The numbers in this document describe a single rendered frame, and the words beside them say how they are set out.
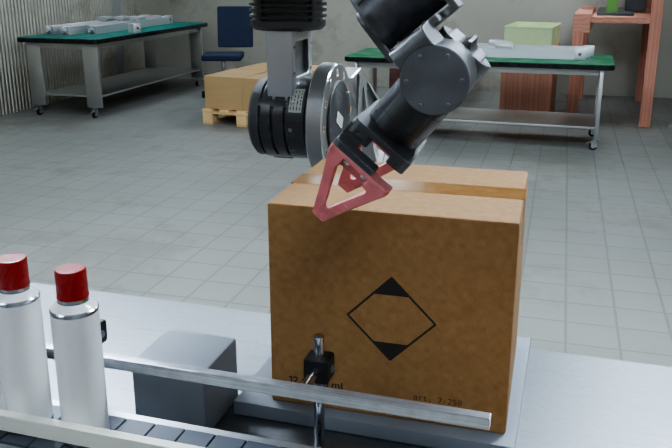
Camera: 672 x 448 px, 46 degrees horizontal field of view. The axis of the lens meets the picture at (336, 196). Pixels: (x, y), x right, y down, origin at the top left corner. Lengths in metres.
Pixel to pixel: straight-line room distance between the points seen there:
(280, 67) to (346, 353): 0.56
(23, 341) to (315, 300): 0.34
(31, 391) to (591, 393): 0.72
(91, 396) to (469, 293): 0.44
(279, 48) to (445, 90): 0.75
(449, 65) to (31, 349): 0.57
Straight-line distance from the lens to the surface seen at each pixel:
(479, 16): 9.40
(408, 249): 0.93
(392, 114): 0.73
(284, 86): 1.37
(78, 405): 0.93
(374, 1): 0.72
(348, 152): 0.70
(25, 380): 0.98
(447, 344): 0.97
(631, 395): 1.18
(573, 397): 1.16
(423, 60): 0.64
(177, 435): 0.96
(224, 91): 7.28
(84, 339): 0.90
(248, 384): 0.89
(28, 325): 0.95
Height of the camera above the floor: 1.39
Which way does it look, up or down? 16 degrees down
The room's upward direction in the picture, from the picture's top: straight up
